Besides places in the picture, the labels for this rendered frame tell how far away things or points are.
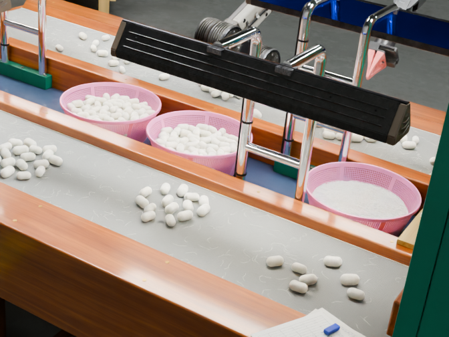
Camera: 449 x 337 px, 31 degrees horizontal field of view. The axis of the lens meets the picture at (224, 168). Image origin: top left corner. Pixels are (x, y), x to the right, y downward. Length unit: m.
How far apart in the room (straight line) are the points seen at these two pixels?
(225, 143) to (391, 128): 0.70
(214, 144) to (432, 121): 0.64
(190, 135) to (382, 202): 0.52
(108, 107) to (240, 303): 0.92
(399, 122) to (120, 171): 0.72
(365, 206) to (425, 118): 0.54
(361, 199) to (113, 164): 0.58
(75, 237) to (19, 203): 0.17
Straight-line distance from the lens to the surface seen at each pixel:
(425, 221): 1.00
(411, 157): 2.12
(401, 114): 1.42
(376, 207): 1.87
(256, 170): 2.06
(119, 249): 1.54
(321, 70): 1.65
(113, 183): 1.82
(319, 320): 1.42
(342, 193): 1.89
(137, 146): 1.93
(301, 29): 1.92
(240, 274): 1.55
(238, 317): 1.40
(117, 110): 2.17
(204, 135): 2.08
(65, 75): 2.43
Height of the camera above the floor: 1.62
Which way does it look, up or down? 27 degrees down
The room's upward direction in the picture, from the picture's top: 6 degrees clockwise
